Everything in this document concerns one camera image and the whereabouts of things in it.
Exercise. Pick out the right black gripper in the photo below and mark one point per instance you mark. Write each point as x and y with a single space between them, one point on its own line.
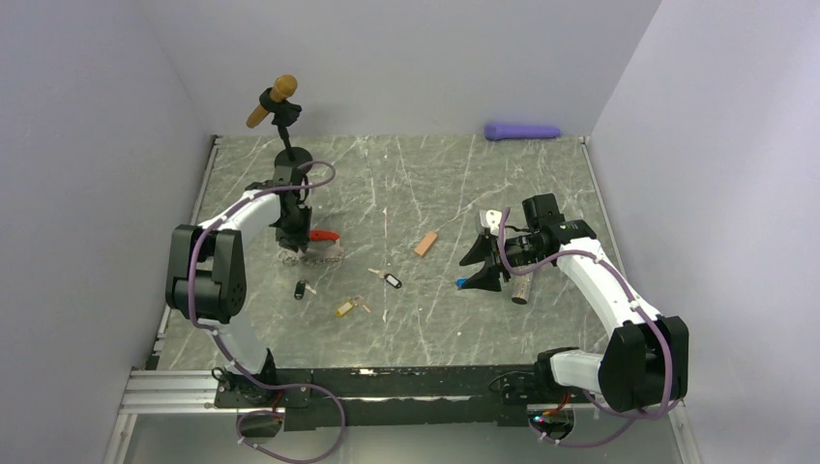
486 279

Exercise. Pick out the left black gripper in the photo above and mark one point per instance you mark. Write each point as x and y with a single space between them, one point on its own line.
300 239

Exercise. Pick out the red handled metal keyring holder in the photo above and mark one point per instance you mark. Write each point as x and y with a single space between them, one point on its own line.
324 247

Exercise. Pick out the yellow tagged key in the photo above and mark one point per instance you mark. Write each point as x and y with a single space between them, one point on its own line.
350 305

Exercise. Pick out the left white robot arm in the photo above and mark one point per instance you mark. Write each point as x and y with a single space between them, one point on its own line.
206 278

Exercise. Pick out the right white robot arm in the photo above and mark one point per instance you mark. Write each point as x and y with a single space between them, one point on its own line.
643 370

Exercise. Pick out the black tagged key left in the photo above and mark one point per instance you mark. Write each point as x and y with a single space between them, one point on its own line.
302 288

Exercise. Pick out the brown wooden block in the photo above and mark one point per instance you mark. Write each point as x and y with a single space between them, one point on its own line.
426 243

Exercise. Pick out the black microphone stand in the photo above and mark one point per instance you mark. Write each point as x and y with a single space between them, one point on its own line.
291 155

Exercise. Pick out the purple cylinder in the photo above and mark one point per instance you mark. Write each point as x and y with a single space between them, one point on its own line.
499 131

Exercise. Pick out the brown microphone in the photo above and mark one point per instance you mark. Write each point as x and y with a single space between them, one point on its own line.
274 101

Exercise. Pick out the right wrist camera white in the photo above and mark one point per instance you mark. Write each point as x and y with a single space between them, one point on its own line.
489 223

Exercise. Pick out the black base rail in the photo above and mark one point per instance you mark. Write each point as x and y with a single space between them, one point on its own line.
503 394

